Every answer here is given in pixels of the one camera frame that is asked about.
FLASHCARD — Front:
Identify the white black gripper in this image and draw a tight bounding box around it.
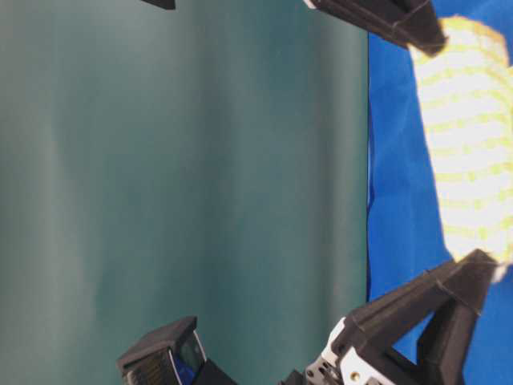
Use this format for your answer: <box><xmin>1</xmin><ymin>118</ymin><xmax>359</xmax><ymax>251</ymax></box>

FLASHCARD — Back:
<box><xmin>280</xmin><ymin>249</ymin><xmax>498</xmax><ymax>384</ymax></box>

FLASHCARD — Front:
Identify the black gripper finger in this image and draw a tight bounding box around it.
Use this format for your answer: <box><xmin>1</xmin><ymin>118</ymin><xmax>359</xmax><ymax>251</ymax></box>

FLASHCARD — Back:
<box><xmin>305</xmin><ymin>0</ymin><xmax>446</xmax><ymax>55</ymax></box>

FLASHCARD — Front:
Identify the yellow white striped towel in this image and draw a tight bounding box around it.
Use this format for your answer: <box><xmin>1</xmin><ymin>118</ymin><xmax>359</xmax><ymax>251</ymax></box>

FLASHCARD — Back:
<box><xmin>410</xmin><ymin>16</ymin><xmax>512</xmax><ymax>282</ymax></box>

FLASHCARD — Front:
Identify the blue table cloth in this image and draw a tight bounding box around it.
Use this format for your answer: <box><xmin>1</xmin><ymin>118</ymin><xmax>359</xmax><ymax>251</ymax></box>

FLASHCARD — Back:
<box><xmin>366</xmin><ymin>0</ymin><xmax>513</xmax><ymax>385</ymax></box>

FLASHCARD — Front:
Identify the green backdrop curtain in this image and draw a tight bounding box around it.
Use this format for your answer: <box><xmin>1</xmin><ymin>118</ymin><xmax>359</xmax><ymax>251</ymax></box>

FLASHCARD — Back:
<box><xmin>1</xmin><ymin>1</ymin><xmax>367</xmax><ymax>384</ymax></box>

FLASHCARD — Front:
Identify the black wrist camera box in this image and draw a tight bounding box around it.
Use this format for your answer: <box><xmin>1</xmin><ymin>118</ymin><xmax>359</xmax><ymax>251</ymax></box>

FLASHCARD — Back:
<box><xmin>116</xmin><ymin>316</ymin><xmax>235</xmax><ymax>385</ymax></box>

